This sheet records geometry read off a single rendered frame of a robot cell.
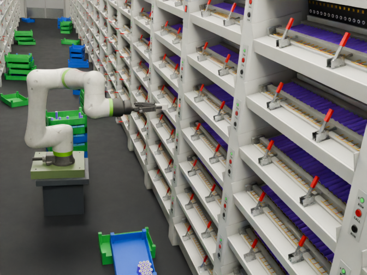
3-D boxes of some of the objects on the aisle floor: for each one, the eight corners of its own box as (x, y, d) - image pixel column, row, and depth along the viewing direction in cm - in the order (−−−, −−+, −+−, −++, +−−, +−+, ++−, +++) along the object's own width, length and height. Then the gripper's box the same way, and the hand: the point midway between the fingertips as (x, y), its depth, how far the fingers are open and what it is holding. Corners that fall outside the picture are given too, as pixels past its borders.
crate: (102, 265, 238) (102, 253, 235) (98, 243, 255) (98, 232, 252) (155, 258, 247) (155, 246, 244) (147, 237, 264) (148, 226, 261)
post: (213, 337, 197) (273, -116, 129) (206, 322, 205) (259, -113, 137) (253, 329, 203) (330, -108, 135) (244, 315, 211) (313, -105, 143)
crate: (155, 283, 227) (157, 275, 222) (117, 289, 221) (118, 280, 216) (144, 237, 249) (146, 228, 244) (109, 241, 243) (110, 232, 238)
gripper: (120, 110, 228) (164, 109, 235) (124, 118, 216) (170, 117, 223) (121, 96, 225) (165, 96, 232) (125, 104, 214) (171, 103, 221)
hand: (161, 106), depth 227 cm, fingers closed
